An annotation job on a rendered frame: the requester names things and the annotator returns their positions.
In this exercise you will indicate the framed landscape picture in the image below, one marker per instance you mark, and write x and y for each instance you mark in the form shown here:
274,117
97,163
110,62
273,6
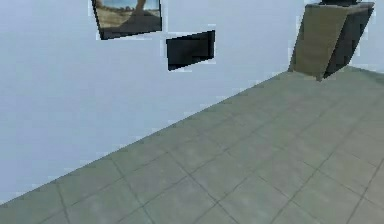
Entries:
128,18

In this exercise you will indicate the olive green cabinet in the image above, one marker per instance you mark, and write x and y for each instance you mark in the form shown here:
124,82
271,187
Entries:
320,40

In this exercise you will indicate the black object on cabinet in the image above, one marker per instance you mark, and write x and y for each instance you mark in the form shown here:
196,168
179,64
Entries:
340,2

